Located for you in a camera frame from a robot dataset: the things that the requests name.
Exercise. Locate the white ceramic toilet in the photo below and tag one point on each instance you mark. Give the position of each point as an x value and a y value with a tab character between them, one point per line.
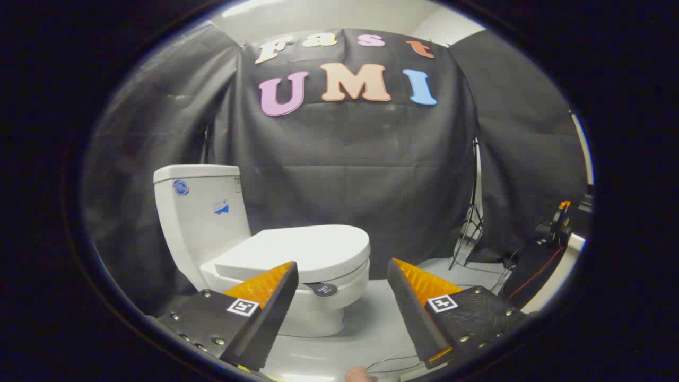
196	223

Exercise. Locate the black tripod stand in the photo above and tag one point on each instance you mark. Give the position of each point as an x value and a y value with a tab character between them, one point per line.
471	212

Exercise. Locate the white toilet lid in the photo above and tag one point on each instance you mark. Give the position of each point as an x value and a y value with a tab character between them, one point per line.
302	249

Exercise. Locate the orange and black gripper device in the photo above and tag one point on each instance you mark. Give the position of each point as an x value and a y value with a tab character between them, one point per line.
559	228

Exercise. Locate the black backdrop cloth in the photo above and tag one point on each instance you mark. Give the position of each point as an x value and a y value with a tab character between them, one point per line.
345	159

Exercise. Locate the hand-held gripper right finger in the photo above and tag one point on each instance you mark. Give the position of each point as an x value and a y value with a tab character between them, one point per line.
411	313

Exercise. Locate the black round lid pull tab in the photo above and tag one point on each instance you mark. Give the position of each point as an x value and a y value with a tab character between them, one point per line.
323	289

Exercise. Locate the white edged table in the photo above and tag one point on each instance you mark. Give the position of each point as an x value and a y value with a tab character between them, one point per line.
562	270

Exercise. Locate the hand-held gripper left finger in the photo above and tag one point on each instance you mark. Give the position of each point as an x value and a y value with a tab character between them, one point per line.
273	313

